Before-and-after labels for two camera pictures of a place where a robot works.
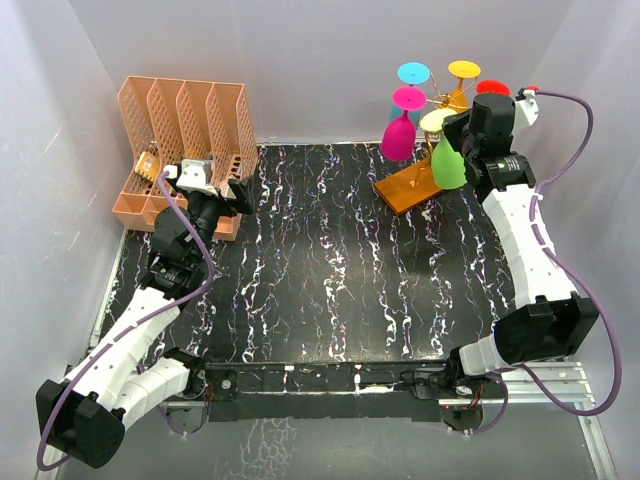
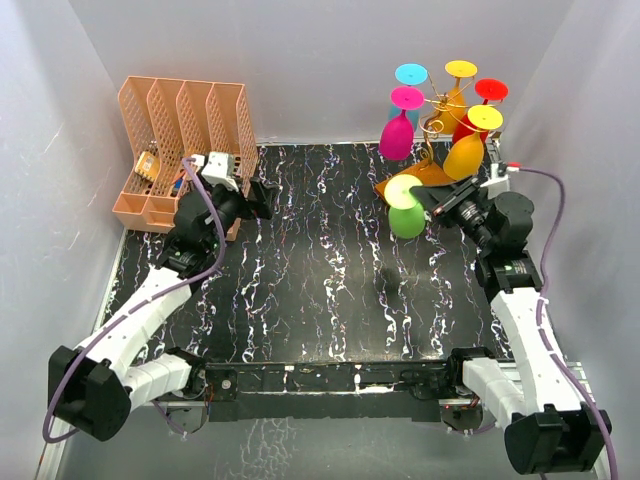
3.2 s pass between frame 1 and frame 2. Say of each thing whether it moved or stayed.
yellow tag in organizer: stayed
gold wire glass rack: stayed
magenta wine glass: stayed
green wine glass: moved
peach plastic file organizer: stayed
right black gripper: moved
